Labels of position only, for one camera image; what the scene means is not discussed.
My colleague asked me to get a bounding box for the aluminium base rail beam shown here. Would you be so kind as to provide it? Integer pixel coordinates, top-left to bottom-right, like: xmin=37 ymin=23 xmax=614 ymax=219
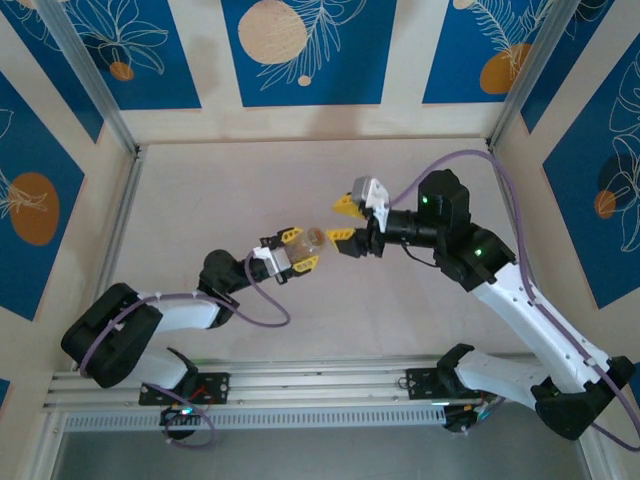
xmin=42 ymin=355 xmax=596 ymax=416

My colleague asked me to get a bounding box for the clear glass pill jar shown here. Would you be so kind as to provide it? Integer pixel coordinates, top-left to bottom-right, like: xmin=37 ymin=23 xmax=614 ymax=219
xmin=288 ymin=225 xmax=330 ymax=265

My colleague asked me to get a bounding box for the aluminium side rail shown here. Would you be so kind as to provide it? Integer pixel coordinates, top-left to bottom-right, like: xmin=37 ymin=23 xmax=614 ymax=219
xmin=72 ymin=147 xmax=149 ymax=374
xmin=487 ymin=141 xmax=534 ymax=284

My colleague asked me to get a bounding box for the aluminium frame post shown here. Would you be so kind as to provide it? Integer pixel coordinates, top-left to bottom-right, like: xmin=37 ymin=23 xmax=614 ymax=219
xmin=487 ymin=0 xmax=576 ymax=151
xmin=35 ymin=0 xmax=141 ymax=157

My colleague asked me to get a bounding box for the aluminium frame leg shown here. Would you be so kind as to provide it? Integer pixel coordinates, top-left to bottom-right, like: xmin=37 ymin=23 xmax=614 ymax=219
xmin=569 ymin=434 xmax=604 ymax=480
xmin=27 ymin=412 xmax=69 ymax=480

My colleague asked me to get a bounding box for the white slotted cable duct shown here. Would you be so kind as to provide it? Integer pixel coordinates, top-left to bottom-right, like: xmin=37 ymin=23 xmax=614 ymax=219
xmin=63 ymin=403 xmax=447 ymax=432

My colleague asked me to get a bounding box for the small electronics board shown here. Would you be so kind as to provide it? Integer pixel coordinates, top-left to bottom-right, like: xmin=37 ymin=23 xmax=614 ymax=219
xmin=442 ymin=399 xmax=496 ymax=436
xmin=159 ymin=405 xmax=201 ymax=441

